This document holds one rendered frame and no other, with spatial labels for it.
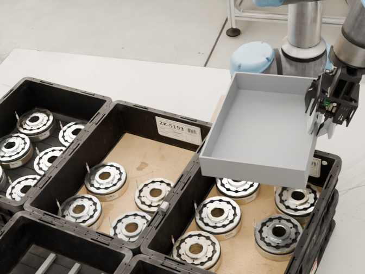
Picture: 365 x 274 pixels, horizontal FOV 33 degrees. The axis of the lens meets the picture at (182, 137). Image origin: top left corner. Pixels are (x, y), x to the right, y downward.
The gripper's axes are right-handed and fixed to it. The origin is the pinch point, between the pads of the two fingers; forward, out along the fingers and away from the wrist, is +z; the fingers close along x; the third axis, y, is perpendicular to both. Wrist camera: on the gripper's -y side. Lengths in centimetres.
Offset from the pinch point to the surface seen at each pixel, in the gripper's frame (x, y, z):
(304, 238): 4.2, 15.4, 14.9
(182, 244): -18.2, 15.8, 28.8
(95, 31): -102, -186, 144
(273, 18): -7, -188, 102
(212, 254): -11.7, 17.1, 27.0
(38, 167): -58, -1, 41
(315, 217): 5.8, 9.7, 14.4
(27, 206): -53, 16, 32
